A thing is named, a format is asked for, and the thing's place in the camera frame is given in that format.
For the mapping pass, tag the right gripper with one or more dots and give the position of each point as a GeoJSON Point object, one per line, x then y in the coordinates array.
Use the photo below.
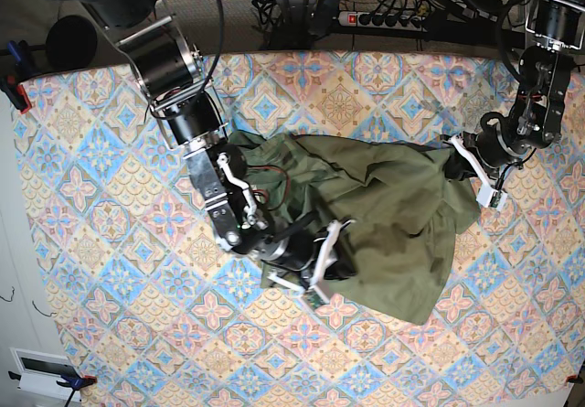
{"type": "Point", "coordinates": [297, 238]}

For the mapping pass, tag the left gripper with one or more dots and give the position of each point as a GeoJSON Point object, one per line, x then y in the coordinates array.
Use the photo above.
{"type": "Point", "coordinates": [488, 147]}

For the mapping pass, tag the green t-shirt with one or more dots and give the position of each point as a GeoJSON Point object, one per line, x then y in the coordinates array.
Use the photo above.
{"type": "Point", "coordinates": [404, 213]}

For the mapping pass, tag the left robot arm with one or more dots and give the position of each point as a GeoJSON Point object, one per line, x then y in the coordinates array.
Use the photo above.
{"type": "Point", "coordinates": [543, 76]}

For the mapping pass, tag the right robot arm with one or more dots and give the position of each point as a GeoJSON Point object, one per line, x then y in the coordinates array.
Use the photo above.
{"type": "Point", "coordinates": [180, 95]}

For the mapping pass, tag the patterned tile tablecloth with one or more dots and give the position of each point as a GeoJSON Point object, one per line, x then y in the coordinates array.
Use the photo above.
{"type": "Point", "coordinates": [145, 302]}

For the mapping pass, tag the white power strip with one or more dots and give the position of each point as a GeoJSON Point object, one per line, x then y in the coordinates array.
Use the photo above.
{"type": "Point", "coordinates": [378, 20]}

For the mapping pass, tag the orange clamp lower right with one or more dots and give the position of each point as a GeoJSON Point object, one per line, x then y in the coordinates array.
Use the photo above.
{"type": "Point", "coordinates": [575, 379]}

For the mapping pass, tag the blue orange clamp lower left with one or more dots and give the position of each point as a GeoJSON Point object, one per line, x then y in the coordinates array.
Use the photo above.
{"type": "Point", "coordinates": [73, 382]}

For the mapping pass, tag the blue orange clamp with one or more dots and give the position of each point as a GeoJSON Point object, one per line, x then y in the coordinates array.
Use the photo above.
{"type": "Point", "coordinates": [73, 382]}
{"type": "Point", "coordinates": [11, 85]}

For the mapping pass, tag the black round stool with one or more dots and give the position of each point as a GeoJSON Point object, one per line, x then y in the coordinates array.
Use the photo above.
{"type": "Point", "coordinates": [71, 43]}

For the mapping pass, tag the blue orange clamp upper left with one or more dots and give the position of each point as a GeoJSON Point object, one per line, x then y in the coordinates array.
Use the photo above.
{"type": "Point", "coordinates": [11, 85]}

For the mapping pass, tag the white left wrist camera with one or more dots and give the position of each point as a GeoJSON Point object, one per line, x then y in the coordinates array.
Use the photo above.
{"type": "Point", "coordinates": [464, 162]}

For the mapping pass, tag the white wall outlet box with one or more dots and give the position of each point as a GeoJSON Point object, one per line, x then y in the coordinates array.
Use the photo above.
{"type": "Point", "coordinates": [40, 373]}

